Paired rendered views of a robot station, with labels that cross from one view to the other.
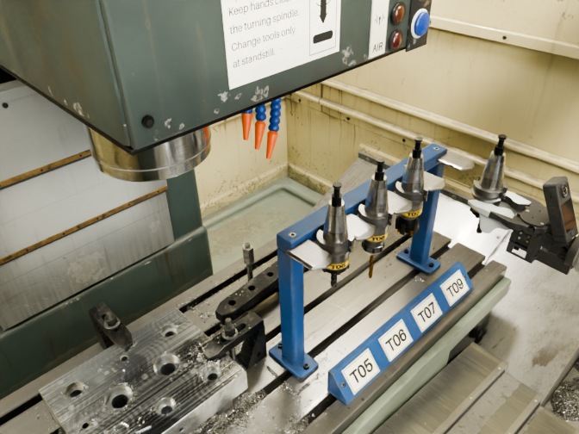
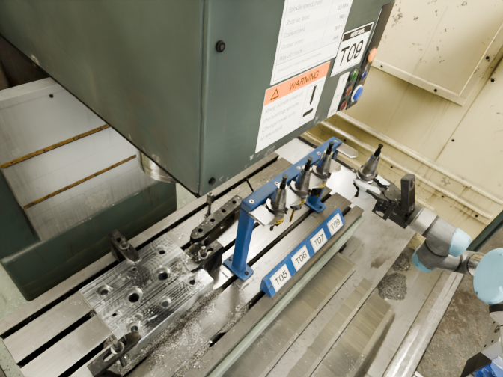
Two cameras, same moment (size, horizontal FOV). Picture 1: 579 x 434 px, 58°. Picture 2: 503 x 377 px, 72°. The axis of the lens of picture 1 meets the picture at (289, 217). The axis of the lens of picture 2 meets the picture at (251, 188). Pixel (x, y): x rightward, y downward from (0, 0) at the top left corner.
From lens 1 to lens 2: 0.21 m
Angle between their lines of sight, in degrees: 13
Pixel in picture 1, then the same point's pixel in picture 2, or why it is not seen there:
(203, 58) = (246, 140)
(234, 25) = (266, 117)
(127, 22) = (214, 130)
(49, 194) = (77, 154)
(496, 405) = (350, 291)
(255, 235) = not seen: hidden behind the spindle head
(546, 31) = (408, 67)
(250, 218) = not seen: hidden behind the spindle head
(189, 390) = (179, 292)
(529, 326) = (370, 244)
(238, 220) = not seen: hidden behind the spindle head
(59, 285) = (79, 211)
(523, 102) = (385, 108)
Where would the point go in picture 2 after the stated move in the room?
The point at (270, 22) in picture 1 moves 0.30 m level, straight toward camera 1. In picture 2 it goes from (284, 111) to (343, 297)
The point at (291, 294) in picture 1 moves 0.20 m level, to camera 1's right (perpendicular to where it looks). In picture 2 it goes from (245, 235) to (312, 235)
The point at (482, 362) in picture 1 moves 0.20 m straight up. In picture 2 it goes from (343, 265) to (359, 235)
